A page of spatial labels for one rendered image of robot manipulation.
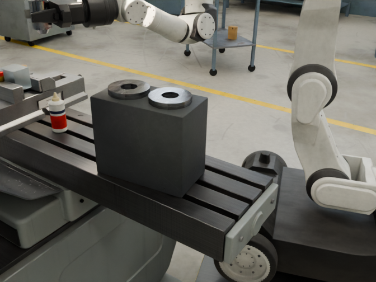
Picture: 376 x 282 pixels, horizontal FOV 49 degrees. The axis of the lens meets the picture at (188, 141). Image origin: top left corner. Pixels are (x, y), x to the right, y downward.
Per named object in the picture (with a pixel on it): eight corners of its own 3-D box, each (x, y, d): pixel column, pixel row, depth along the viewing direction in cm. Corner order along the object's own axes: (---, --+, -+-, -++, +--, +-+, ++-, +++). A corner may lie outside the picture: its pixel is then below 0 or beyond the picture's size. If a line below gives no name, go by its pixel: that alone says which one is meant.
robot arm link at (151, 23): (102, 5, 115) (139, 23, 124) (116, 15, 109) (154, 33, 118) (111, -16, 113) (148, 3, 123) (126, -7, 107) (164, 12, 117)
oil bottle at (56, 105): (60, 125, 116) (55, 88, 111) (70, 129, 114) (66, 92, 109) (48, 130, 113) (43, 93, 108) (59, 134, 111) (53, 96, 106)
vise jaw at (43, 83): (28, 79, 128) (26, 66, 127) (56, 87, 123) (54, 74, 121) (11, 84, 124) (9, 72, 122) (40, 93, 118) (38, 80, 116)
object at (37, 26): (56, 28, 103) (52, 3, 100) (39, 31, 99) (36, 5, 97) (45, 24, 105) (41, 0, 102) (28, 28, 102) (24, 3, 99)
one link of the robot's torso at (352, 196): (368, 186, 148) (376, 154, 142) (374, 220, 131) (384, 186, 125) (309, 177, 153) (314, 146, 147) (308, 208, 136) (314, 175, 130)
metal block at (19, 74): (18, 83, 122) (14, 63, 119) (32, 87, 119) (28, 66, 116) (3, 88, 118) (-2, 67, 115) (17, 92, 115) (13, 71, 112)
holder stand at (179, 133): (126, 149, 105) (121, 74, 95) (205, 172, 96) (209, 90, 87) (96, 172, 95) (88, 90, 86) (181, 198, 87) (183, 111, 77)
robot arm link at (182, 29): (141, 32, 123) (186, 51, 137) (163, 30, 116) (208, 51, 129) (148, -3, 123) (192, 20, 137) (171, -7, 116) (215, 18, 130)
